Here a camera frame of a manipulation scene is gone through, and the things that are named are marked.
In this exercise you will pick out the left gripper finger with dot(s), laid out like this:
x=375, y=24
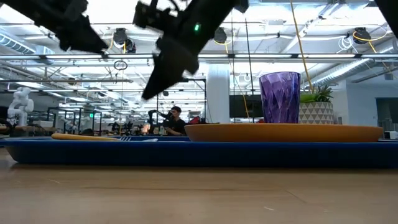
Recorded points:
x=93, y=43

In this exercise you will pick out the person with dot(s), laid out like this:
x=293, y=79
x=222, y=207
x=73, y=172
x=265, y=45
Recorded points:
x=178, y=126

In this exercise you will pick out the succulent in white patterned pot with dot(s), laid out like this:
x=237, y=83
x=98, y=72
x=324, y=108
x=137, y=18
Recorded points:
x=317, y=113

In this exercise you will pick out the purple faceted plastic cup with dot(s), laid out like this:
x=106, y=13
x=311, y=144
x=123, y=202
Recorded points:
x=280, y=99

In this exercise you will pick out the blue plastic tray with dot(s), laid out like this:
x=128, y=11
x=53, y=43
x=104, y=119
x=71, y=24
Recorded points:
x=186, y=154

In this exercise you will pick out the orange plate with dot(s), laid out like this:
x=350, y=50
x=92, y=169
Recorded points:
x=280, y=133

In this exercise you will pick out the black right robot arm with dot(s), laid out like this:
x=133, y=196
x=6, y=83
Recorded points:
x=390, y=12

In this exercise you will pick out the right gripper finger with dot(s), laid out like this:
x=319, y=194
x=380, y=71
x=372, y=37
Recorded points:
x=171, y=68

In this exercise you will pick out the white humanoid robot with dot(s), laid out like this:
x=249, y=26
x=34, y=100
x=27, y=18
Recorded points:
x=20, y=105

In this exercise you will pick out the black monitor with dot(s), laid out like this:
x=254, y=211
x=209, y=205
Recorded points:
x=245, y=105

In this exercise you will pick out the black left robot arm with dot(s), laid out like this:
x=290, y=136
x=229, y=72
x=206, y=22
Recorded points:
x=37, y=12

